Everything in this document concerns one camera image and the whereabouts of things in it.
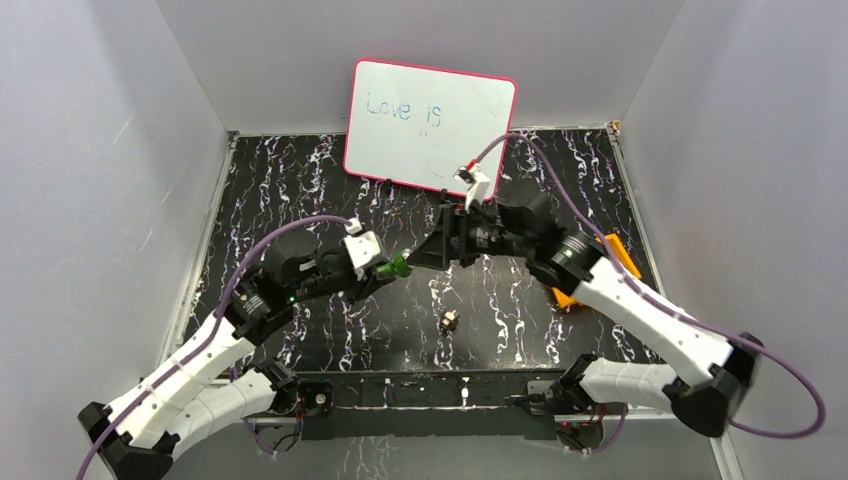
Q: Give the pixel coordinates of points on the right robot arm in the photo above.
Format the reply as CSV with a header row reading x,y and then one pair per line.
x,y
703,377

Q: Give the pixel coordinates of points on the green water faucet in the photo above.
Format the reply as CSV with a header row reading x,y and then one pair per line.
x,y
396,266

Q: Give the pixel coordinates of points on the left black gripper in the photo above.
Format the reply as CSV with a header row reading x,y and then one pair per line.
x,y
361,283

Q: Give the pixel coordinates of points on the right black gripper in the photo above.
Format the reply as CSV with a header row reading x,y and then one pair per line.
x,y
448,241

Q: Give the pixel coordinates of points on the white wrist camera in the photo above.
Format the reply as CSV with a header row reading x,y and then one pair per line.
x,y
477,184
364,249

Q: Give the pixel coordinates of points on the pink framed whiteboard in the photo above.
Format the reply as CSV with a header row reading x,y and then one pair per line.
x,y
416,126

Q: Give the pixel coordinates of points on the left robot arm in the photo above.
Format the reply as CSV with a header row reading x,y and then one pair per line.
x,y
198,390

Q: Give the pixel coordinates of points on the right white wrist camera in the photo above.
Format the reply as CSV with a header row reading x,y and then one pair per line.
x,y
477,184

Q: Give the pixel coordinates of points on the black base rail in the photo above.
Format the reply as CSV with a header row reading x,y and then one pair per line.
x,y
425,403

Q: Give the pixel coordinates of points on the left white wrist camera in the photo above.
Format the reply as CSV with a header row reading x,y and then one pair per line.
x,y
364,249

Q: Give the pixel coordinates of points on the silver hex nut fitting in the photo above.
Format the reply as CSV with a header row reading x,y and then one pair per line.
x,y
448,321

